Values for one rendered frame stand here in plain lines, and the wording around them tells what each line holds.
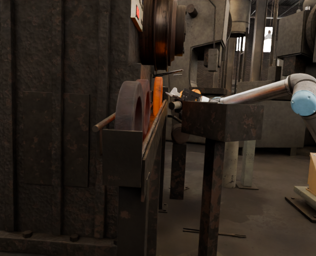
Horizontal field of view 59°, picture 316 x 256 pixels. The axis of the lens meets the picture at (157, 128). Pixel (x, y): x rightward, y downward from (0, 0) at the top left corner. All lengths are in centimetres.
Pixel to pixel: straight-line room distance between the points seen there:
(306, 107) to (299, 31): 372
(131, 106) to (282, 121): 359
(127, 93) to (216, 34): 388
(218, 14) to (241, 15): 621
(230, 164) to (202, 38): 248
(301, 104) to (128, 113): 112
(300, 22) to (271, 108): 178
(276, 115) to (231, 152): 173
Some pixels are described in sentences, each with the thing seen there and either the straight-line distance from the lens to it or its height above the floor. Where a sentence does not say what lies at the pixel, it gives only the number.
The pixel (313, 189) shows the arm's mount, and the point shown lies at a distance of 220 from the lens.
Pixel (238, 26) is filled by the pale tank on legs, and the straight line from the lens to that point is 1053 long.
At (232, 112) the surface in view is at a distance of 104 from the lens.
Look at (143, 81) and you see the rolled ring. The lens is 75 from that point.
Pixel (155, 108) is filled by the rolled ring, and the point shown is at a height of 68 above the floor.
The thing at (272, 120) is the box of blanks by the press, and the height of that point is 48.
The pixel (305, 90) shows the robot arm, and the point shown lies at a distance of 152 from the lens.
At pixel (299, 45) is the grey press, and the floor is 163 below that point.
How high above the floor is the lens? 74
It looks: 7 degrees down
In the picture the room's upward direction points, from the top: 3 degrees clockwise
